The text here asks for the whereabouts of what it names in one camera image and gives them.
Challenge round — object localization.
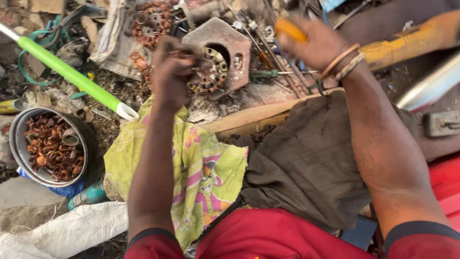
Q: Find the person's left hand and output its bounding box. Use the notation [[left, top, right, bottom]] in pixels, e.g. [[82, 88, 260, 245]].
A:
[[150, 35, 200, 111]]

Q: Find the person's right hand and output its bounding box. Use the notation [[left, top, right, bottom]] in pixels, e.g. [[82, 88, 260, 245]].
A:
[[276, 16, 352, 72]]

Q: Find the orange handled tool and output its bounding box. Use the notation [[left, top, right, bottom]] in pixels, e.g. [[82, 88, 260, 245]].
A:
[[274, 17, 309, 44]]

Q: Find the round motor stator with windings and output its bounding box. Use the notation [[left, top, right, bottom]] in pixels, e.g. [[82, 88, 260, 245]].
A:
[[187, 47, 229, 95]]

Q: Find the heap of metal tools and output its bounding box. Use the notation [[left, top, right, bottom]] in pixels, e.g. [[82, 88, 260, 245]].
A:
[[223, 0, 374, 99]]

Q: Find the tan bangle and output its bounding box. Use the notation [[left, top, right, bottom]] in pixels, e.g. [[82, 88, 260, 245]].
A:
[[319, 43, 361, 80]]

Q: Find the rusty metal motor housing plate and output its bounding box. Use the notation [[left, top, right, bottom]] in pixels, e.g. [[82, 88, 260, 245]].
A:
[[181, 17, 252, 101]]

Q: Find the braided wrist band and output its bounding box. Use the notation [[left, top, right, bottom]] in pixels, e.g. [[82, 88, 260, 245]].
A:
[[335, 53, 366, 82]]

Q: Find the dirty white sack cloth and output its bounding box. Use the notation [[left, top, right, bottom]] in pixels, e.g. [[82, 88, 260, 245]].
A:
[[89, 0, 144, 81]]

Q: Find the wooden plank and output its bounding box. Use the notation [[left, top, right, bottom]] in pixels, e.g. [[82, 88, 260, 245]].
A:
[[201, 87, 345, 139]]

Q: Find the yellow metal pipe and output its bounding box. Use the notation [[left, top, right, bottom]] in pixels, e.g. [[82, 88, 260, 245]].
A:
[[357, 10, 460, 72]]

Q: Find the dark grey cloth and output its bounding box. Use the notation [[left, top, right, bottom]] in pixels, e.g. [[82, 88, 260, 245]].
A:
[[230, 92, 417, 234]]

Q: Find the yellow green printed cloth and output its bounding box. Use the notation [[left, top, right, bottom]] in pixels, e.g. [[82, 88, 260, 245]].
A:
[[103, 95, 249, 252]]

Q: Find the shiny metal tube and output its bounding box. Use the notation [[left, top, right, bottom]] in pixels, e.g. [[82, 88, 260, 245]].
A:
[[395, 50, 460, 113]]

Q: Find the steel bowl of copper scrap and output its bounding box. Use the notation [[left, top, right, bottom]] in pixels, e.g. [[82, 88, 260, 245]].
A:
[[9, 107, 95, 188]]

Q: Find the teal spray can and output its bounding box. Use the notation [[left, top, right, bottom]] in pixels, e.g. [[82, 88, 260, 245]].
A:
[[67, 180, 108, 212]]

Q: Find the blue plastic container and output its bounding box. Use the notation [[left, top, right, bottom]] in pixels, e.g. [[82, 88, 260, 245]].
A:
[[16, 166, 86, 199]]

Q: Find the yellow tube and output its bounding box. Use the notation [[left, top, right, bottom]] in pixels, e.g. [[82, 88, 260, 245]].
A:
[[0, 99, 25, 115]]

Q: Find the person's red shirt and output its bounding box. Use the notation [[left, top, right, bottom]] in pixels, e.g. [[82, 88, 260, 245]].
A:
[[124, 208, 460, 259]]

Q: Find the white woven sack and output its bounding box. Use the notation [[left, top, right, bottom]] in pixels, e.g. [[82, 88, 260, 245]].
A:
[[0, 201, 129, 259]]

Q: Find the green handled screwdriver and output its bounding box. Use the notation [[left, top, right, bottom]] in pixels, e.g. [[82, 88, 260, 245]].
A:
[[250, 69, 320, 81]]

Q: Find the coil of copper winding wire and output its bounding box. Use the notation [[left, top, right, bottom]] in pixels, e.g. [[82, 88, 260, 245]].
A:
[[130, 2, 174, 50]]

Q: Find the green and white plastic handle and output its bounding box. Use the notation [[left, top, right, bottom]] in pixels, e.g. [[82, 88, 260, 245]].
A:
[[0, 22, 140, 123]]

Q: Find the green strap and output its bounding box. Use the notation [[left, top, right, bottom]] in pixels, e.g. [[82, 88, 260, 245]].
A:
[[17, 14, 72, 87]]

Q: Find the grey metal bracket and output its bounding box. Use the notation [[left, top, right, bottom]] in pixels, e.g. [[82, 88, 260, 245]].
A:
[[422, 110, 460, 138]]

